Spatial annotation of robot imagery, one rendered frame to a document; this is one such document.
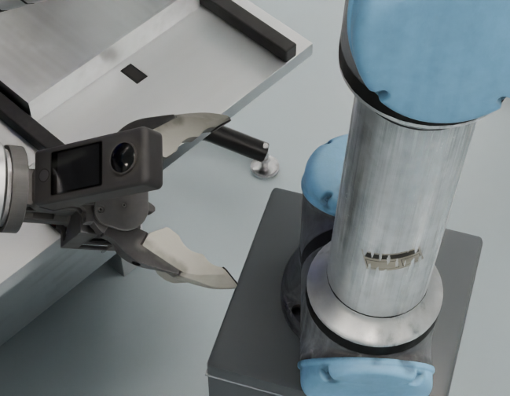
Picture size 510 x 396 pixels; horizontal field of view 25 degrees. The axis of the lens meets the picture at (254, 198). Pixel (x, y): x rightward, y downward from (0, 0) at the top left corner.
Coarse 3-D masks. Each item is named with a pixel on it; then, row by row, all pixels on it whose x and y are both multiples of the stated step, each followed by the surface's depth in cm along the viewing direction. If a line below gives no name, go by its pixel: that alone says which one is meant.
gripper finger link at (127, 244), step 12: (108, 228) 93; (108, 240) 93; (120, 240) 93; (132, 240) 93; (120, 252) 93; (132, 252) 93; (144, 252) 93; (144, 264) 93; (156, 264) 94; (168, 264) 94
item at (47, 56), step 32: (64, 0) 139; (96, 0) 139; (128, 0) 139; (160, 0) 139; (192, 0) 137; (0, 32) 136; (32, 32) 136; (64, 32) 136; (96, 32) 136; (128, 32) 131; (160, 32) 136; (0, 64) 133; (32, 64) 133; (64, 64) 133; (96, 64) 130; (32, 96) 130; (64, 96) 129
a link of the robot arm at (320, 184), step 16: (336, 144) 108; (320, 160) 107; (336, 160) 107; (304, 176) 107; (320, 176) 105; (336, 176) 105; (304, 192) 107; (320, 192) 104; (336, 192) 104; (304, 208) 109; (320, 208) 104; (304, 224) 108; (320, 224) 105; (304, 240) 107; (320, 240) 104; (304, 256) 106
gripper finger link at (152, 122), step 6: (138, 120) 96; (144, 120) 96; (150, 120) 97; (156, 120) 97; (162, 120) 97; (168, 120) 97; (126, 126) 96; (132, 126) 96; (138, 126) 96; (150, 126) 96; (156, 126) 97
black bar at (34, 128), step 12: (0, 96) 127; (0, 108) 126; (12, 108) 126; (12, 120) 125; (24, 120) 125; (24, 132) 125; (36, 132) 124; (48, 132) 124; (36, 144) 124; (48, 144) 123; (60, 144) 123
